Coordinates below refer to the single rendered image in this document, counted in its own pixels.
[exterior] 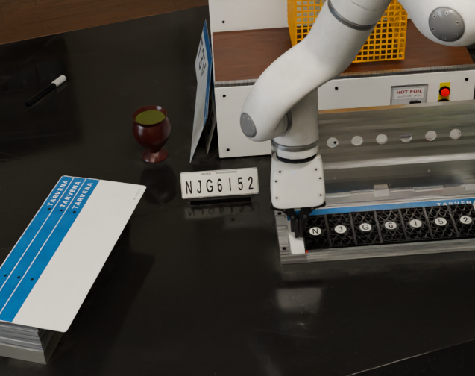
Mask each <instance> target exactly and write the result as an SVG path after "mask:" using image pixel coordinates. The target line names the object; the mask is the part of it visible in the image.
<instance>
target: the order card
mask: <svg viewBox="0 0 475 376"><path fill-rule="evenodd" d="M180 182H181V192H182V198H203V197H213V196H225V195H245V194H256V193H259V186H258V174H257V168H245V169H225V170H213V171H202V172H181V173H180Z"/></svg>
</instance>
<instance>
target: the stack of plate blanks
mask: <svg viewBox="0 0 475 376"><path fill-rule="evenodd" d="M73 178H74V177H71V176H65V175H64V176H62V177H61V178H60V180H59V181H58V182H57V184H56V185H55V187H54V189H53V190H52V191H51V193H50V194H49V196H48V198H47V199H46V200H45V202H44V203H43V205H42V206H41V208H40V209H39V210H38V212H37V214H36V215H35V217H34V218H33V219H32V221H31V223H30V224H29V226H28V227H27V228H26V230H25V232H24V233H23V235H21V237H20V238H19V240H18V242H17V243H16V244H15V246H14V247H13V249H12V251H11V252H10V253H9V255H8V256H7V258H6V260H5V261H4V262H3V264H2V265H1V267H0V289H1V287H2V286H3V284H4V282H5V281H6V280H7V278H8V276H9V275H10V273H11V272H12V271H13V269H14V267H15V266H16V264H17V263H18V262H19V260H20V258H21V257H22V255H23V254H24V253H25V251H26V249H27V248H28V246H29V245H30V243H31V241H32V240H33V238H34V237H35V236H36V234H37V232H38V231H39V229H40V228H41V227H42V225H43V223H44V222H45V220H46V219H47V218H48V215H49V214H50V212H51V211H52V210H53V208H54V206H55V205H56V203H57V202H58V201H59V199H60V197H61V196H62V194H63V193H64V192H65V190H66V188H67V187H68V185H69V184H70V182H71V181H72V179H73ZM63 334H64V332H59V331H54V330H44V329H40V328H33V327H28V326H23V325H15V324H11V323H7V322H0V356H4V357H11V358H15V359H20V360H27V361H31V362H35V363H42V364H47V362H48V361H49V359H50V357H51V355H52V354H53V352H54V350H55V348H56V347H57V344H58V342H59V341H60V339H61V337H62V335H63Z"/></svg>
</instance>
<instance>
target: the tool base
mask: <svg viewBox="0 0 475 376"><path fill-rule="evenodd" d="M455 198H475V178H465V182H464V183H460V184H443V189H440V190H430V191H418V192H413V187H396V188H388V184H379V185H374V189H365V190H354V191H350V196H345V197H334V198H325V202H326V206H324V207H320V208H330V207H350V206H361V205H372V204H392V203H403V202H413V201H434V200H444V199H455ZM279 212H281V213H282V214H281V215H278V214H277V213H279ZM274 217H275V223H276V229H277V240H278V246H279V252H280V263H281V269H282V272H300V271H311V270H322V269H342V268H353V267H363V266H384V265H394V264H405V263H426V262H437V261H448V260H468V259H475V244H473V245H452V246H442V247H430V248H410V249H399V250H388V251H368V252H357V253H346V254H325V255H315V256H306V254H292V251H291V246H290V241H289V231H288V225H287V221H286V214H285V213H283V212H282V211H276V210H274ZM283 247H286V250H283V249H282V248H283Z"/></svg>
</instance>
